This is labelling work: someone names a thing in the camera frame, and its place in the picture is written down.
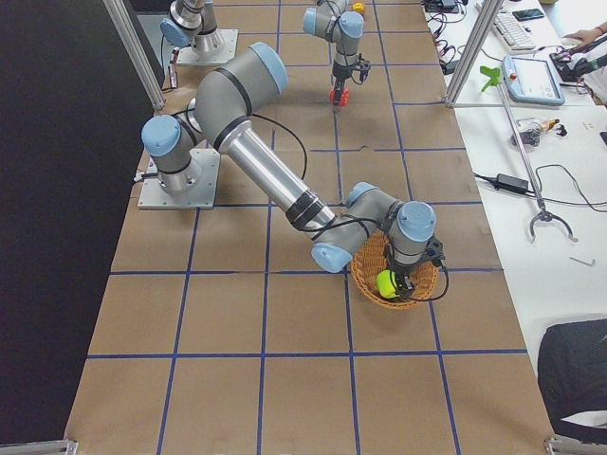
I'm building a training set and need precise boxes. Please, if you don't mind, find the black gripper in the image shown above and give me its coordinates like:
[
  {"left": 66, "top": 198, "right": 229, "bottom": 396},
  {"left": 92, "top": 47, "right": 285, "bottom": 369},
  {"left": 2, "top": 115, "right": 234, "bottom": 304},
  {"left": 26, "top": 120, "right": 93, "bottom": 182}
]
[
  {"left": 332, "top": 65, "right": 353, "bottom": 104},
  {"left": 386, "top": 241, "right": 426, "bottom": 300}
]

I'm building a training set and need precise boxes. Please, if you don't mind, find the green apple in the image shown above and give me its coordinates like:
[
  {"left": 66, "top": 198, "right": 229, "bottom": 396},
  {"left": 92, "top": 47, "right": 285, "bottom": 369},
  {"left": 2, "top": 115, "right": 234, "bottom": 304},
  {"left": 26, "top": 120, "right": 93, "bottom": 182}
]
[{"left": 376, "top": 269, "right": 398, "bottom": 300}]

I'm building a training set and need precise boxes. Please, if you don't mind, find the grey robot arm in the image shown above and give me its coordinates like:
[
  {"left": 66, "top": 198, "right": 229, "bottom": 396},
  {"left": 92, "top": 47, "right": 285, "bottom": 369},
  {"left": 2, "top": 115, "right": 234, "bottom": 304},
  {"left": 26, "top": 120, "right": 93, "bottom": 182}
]
[
  {"left": 141, "top": 42, "right": 447, "bottom": 308},
  {"left": 160, "top": 1, "right": 370, "bottom": 107}
]

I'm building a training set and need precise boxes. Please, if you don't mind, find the woven wicker basket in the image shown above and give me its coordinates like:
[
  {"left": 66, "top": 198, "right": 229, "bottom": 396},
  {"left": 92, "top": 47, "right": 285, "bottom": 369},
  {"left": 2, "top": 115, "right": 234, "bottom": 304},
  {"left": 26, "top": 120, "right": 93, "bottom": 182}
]
[{"left": 350, "top": 230, "right": 439, "bottom": 309}]

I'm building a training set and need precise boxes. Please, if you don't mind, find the person hand at desk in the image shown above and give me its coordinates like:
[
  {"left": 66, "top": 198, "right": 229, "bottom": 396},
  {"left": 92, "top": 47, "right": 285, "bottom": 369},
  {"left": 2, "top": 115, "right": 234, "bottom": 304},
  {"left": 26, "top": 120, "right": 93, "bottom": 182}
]
[{"left": 565, "top": 23, "right": 606, "bottom": 46}]

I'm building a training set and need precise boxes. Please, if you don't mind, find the red yellow apple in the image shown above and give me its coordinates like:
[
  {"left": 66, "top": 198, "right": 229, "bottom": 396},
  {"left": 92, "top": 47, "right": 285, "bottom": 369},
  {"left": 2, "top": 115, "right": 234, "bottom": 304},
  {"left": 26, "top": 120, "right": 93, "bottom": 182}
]
[{"left": 352, "top": 2, "right": 365, "bottom": 15}]

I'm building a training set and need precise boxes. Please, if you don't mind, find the black power adapter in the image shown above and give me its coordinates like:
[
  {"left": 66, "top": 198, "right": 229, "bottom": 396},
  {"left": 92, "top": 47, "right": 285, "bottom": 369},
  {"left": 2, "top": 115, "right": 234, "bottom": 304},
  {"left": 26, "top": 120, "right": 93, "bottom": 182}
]
[{"left": 493, "top": 173, "right": 529, "bottom": 194}]

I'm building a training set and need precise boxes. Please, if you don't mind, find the allen key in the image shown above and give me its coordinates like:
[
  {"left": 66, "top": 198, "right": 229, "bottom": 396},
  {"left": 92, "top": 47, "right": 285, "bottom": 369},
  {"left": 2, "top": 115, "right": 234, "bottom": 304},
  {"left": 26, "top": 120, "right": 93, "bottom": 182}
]
[{"left": 569, "top": 256, "right": 597, "bottom": 267}]

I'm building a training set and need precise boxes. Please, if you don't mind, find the white keyboard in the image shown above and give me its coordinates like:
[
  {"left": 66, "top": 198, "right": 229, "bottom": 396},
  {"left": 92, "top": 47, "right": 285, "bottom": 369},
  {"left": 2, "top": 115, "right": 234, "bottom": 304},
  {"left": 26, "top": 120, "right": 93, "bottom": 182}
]
[{"left": 492, "top": 12, "right": 536, "bottom": 54}]

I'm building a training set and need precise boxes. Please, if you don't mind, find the black office chair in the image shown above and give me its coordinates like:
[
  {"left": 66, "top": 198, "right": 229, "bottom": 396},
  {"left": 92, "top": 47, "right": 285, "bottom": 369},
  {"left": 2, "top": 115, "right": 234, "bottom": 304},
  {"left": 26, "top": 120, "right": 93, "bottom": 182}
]
[{"left": 537, "top": 318, "right": 606, "bottom": 445}]

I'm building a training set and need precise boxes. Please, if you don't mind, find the teach pendant tablet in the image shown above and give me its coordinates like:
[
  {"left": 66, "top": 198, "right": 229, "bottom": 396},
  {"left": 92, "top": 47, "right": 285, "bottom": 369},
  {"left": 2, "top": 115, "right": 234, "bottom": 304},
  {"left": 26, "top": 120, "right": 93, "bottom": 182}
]
[{"left": 502, "top": 56, "right": 565, "bottom": 106}]

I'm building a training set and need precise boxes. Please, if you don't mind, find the black smartphone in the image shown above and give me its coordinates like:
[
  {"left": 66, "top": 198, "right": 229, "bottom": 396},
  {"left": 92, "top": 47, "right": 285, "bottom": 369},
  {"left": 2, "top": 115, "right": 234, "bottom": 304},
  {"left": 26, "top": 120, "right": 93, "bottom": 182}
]
[{"left": 511, "top": 9, "right": 544, "bottom": 22}]

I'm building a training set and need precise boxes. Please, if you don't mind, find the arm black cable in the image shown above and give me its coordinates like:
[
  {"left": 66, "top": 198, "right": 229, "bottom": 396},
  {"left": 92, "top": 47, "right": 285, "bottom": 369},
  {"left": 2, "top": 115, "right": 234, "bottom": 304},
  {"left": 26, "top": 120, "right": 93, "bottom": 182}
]
[{"left": 177, "top": 106, "right": 451, "bottom": 303}]

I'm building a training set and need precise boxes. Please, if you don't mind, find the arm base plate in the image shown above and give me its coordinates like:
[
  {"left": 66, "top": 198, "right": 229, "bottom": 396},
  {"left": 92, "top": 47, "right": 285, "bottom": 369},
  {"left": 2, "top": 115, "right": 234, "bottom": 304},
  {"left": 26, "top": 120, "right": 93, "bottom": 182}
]
[
  {"left": 176, "top": 28, "right": 239, "bottom": 66},
  {"left": 138, "top": 148, "right": 220, "bottom": 209}
]

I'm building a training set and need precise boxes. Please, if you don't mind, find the green handled reacher grabber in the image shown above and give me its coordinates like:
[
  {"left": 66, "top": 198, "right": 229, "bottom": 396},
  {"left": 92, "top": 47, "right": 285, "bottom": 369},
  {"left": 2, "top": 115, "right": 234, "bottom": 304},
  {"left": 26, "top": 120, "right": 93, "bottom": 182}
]
[{"left": 480, "top": 65, "right": 579, "bottom": 243}]

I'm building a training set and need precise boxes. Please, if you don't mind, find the aluminium frame post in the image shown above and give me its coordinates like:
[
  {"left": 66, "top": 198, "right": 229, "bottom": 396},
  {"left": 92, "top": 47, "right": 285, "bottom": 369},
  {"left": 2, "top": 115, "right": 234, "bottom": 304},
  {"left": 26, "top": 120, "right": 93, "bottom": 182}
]
[{"left": 445, "top": 0, "right": 502, "bottom": 108}]

